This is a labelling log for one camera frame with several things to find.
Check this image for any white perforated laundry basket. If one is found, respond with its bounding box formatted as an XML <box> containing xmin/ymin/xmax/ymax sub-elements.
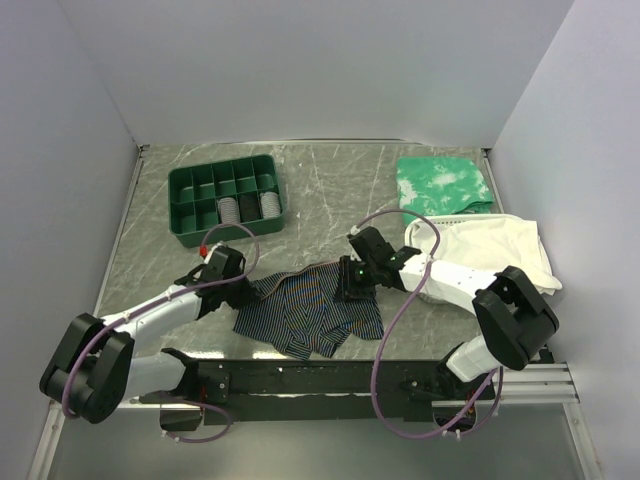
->
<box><xmin>400</xmin><ymin>219</ymin><xmax>492</xmax><ymax>313</ymax></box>

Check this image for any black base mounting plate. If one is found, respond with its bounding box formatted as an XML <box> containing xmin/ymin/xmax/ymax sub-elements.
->
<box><xmin>141</xmin><ymin>359</ymin><xmax>495</xmax><ymax>433</ymax></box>

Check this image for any white cloth in basket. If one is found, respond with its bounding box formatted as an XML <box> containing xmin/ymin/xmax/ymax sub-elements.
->
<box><xmin>426</xmin><ymin>214</ymin><xmax>562</xmax><ymax>295</ymax></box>

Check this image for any green compartment organizer tray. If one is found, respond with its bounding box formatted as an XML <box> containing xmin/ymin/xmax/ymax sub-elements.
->
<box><xmin>168</xmin><ymin>154</ymin><xmax>285</xmax><ymax>248</ymax></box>

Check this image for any green white tie-dye cloth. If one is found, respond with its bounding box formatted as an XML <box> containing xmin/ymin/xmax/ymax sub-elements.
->
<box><xmin>396</xmin><ymin>157</ymin><xmax>494</xmax><ymax>216</ymax></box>

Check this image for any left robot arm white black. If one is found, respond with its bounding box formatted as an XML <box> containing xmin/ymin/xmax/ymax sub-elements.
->
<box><xmin>39</xmin><ymin>264</ymin><xmax>254</xmax><ymax>424</ymax></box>

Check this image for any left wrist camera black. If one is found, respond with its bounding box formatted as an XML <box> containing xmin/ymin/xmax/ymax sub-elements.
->
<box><xmin>200</xmin><ymin>245</ymin><xmax>245</xmax><ymax>282</ymax></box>

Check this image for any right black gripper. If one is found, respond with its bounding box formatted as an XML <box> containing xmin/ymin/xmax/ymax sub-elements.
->
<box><xmin>333</xmin><ymin>255</ymin><xmax>379</xmax><ymax>303</ymax></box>

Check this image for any navy striped underwear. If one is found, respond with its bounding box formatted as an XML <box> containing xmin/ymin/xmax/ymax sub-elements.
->
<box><xmin>233</xmin><ymin>262</ymin><xmax>384</xmax><ymax>360</ymax></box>

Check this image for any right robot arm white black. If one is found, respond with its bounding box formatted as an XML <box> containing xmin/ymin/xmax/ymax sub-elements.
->
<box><xmin>333</xmin><ymin>246</ymin><xmax>559</xmax><ymax>399</ymax></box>

